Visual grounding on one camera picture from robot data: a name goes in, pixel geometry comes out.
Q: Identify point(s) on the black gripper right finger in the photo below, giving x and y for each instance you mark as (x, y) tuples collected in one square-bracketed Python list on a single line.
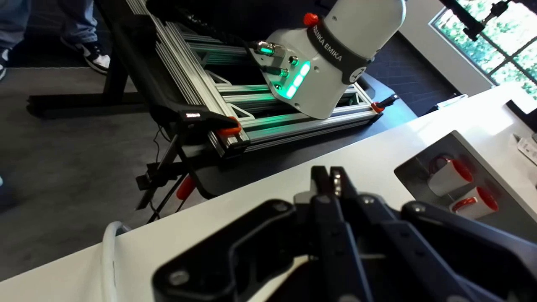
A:
[(446, 252)]

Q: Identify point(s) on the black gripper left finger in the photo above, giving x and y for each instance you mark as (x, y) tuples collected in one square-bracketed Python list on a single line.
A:
[(262, 252)]

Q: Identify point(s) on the red and white mug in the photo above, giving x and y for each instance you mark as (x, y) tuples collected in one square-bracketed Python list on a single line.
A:
[(446, 176), (471, 203)]

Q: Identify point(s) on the steel sink basin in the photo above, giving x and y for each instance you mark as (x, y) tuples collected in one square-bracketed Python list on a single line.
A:
[(520, 206)]

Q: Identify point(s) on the white printed paper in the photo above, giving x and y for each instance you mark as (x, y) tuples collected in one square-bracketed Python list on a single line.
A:
[(529, 149)]

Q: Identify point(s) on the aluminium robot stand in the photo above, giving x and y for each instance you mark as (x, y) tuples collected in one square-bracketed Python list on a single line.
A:
[(190, 77)]

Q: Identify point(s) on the window with trees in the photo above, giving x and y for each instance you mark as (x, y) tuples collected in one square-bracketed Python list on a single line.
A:
[(503, 55)]

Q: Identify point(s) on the black and white sneaker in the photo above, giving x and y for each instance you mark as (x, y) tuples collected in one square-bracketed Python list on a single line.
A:
[(3, 64), (92, 55)]

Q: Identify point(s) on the blue jeans leg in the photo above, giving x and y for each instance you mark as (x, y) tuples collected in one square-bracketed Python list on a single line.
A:
[(77, 18), (12, 22)]

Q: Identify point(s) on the black desk frame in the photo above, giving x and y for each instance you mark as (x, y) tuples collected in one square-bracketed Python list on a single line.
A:
[(114, 84)]

